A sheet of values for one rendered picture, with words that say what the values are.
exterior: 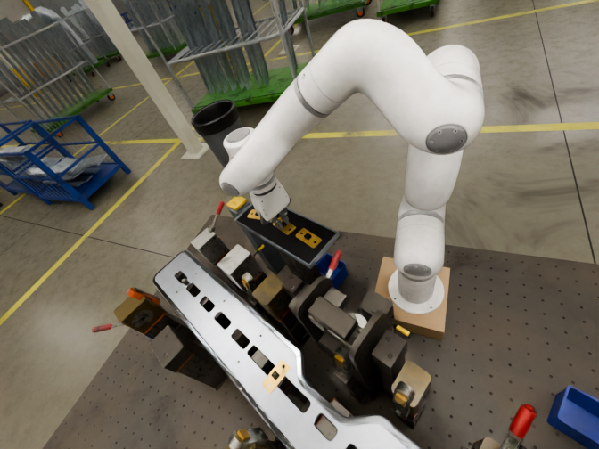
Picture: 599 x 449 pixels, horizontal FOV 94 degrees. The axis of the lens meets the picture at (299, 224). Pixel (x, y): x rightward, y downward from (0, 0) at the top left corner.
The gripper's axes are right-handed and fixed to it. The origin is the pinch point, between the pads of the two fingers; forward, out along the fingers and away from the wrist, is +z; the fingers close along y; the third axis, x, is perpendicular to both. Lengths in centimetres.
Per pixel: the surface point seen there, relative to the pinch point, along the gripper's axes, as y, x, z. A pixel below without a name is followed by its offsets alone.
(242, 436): 45, 32, 10
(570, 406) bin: -20, 82, 48
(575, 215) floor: -164, 61, 119
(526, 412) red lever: 3, 69, 4
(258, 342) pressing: 29.9, 13.7, 18.6
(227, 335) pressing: 35.7, 3.7, 18.6
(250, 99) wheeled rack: -166, -316, 90
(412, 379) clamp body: 10, 52, 12
